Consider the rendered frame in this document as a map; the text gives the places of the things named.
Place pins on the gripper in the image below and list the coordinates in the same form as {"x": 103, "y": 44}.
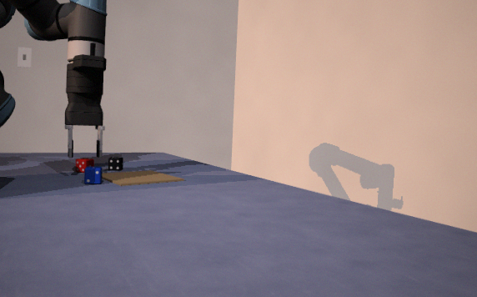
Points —
{"x": 84, "y": 88}

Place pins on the black die with white pips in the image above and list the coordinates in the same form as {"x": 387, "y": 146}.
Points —
{"x": 115, "y": 164}

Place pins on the red die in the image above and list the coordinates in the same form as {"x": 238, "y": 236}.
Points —
{"x": 81, "y": 164}

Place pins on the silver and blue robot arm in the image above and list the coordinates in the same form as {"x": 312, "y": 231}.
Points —
{"x": 50, "y": 21}

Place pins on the tan flat mat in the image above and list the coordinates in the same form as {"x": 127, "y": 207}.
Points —
{"x": 139, "y": 177}

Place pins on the blue die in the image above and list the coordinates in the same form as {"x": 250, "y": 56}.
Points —
{"x": 93, "y": 175}

